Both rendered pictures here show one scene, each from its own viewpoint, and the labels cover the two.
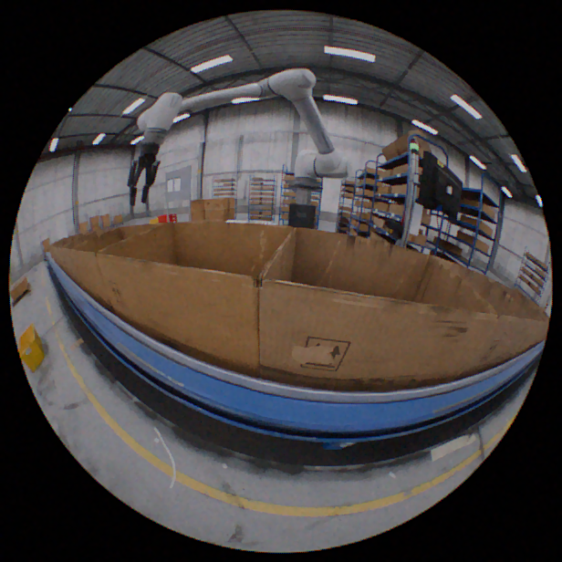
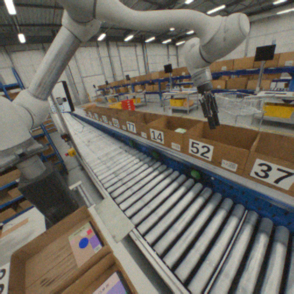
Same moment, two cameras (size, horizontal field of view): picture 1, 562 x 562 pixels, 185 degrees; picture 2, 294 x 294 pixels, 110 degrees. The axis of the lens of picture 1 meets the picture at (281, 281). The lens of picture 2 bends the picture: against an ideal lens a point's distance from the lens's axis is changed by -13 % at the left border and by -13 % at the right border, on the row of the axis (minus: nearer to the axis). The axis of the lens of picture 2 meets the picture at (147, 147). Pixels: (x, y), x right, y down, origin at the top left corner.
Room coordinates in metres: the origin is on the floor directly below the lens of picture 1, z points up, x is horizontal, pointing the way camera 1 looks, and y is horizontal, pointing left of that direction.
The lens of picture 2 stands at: (1.20, 0.70, 1.41)
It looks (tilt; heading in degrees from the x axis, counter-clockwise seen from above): 29 degrees down; 225
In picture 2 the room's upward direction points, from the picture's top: 10 degrees counter-clockwise
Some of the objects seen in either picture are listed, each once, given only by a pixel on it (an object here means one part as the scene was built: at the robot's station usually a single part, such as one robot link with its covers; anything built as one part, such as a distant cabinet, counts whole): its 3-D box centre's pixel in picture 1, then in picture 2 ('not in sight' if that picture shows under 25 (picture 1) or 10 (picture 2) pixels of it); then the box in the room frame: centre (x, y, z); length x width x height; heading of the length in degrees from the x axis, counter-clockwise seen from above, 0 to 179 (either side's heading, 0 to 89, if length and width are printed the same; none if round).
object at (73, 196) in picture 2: (300, 225); (51, 192); (1.28, -0.11, 0.91); 0.26 x 0.26 x 0.33; 83
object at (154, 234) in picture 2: not in sight; (178, 209); (0.83, 0.49, 0.72); 0.52 x 0.05 x 0.05; 171
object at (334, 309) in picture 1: (381, 300); (146, 124); (0.25, -0.19, 0.96); 0.39 x 0.29 x 0.17; 81
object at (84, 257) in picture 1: (116, 258); (219, 143); (0.38, 0.58, 0.96); 0.39 x 0.29 x 0.17; 81
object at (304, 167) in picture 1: (307, 164); (2, 121); (1.27, -0.12, 1.38); 0.18 x 0.16 x 0.22; 52
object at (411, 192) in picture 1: (407, 222); (65, 128); (0.91, -0.72, 1.11); 0.12 x 0.05 x 0.88; 81
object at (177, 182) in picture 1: (177, 202); not in sight; (4.51, 3.11, 1.02); 1.30 x 0.50 x 2.05; 69
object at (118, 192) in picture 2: not in sight; (138, 178); (0.76, 0.11, 0.72); 0.52 x 0.05 x 0.05; 171
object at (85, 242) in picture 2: not in sight; (85, 242); (1.27, 0.23, 0.76); 0.19 x 0.14 x 0.02; 84
